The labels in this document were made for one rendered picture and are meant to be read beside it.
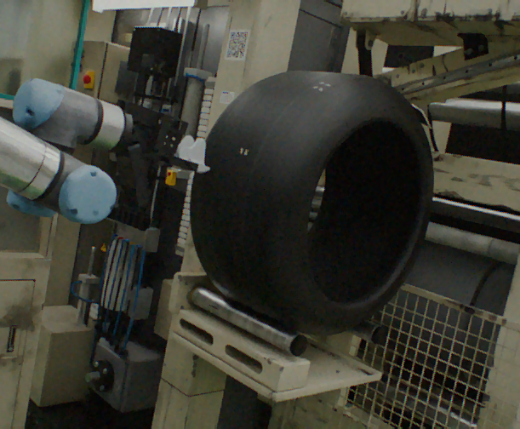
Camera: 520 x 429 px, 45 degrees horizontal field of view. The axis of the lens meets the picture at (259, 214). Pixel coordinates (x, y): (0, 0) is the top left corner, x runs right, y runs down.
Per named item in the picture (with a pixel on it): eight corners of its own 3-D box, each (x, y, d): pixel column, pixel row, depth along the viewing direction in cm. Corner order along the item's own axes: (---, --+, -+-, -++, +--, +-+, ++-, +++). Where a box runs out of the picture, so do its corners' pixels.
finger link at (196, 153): (225, 146, 113) (187, 133, 107) (216, 178, 113) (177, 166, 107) (215, 144, 115) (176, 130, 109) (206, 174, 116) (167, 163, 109)
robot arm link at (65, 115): (2, 127, 92) (19, 71, 92) (69, 146, 100) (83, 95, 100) (25, 134, 87) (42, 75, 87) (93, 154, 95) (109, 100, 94)
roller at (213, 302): (186, 303, 149) (190, 285, 149) (201, 302, 152) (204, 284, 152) (290, 357, 124) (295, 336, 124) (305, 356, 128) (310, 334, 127)
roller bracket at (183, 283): (166, 311, 148) (174, 271, 147) (281, 305, 176) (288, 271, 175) (174, 316, 146) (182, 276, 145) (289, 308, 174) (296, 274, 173)
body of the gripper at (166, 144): (192, 123, 106) (134, 102, 98) (178, 172, 106) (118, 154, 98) (167, 118, 111) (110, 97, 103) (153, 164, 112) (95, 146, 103)
